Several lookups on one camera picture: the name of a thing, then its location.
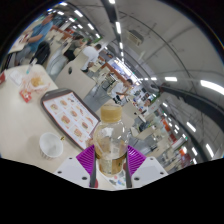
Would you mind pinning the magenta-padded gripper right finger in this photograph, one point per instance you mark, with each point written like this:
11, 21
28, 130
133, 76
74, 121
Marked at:
136, 160

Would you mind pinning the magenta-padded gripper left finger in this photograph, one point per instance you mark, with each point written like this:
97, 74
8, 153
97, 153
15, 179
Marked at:
85, 159

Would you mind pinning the clear bottle with yellow drink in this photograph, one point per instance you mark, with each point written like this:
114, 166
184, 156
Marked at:
111, 143

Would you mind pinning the colourful sticker sheet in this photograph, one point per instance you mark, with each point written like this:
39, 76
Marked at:
117, 180

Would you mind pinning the white striped paper cup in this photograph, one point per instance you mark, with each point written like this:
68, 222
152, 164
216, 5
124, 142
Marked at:
50, 145

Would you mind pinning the brown tray with paper liner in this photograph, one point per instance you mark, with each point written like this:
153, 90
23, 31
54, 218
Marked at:
68, 115

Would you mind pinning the beige chair with oval hole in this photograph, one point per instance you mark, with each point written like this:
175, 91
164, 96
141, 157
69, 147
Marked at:
75, 80

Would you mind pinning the red ketchup packet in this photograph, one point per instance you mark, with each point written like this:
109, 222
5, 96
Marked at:
25, 96

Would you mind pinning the clear bag with fries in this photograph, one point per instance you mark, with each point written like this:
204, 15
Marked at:
36, 82

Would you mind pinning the group of ceiling lights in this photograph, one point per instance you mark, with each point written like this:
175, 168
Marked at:
213, 86

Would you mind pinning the white paper receipt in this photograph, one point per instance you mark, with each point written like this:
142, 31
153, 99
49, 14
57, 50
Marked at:
16, 77

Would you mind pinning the small blue bottle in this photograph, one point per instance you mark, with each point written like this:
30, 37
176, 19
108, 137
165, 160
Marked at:
31, 66

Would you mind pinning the black backpack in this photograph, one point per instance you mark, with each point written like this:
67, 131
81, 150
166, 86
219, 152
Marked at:
40, 53

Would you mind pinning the ceiling air conditioner unit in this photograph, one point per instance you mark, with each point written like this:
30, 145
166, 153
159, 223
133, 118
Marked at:
135, 37

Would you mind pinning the beige neighbouring table with papers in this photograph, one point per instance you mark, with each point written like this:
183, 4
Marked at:
20, 43

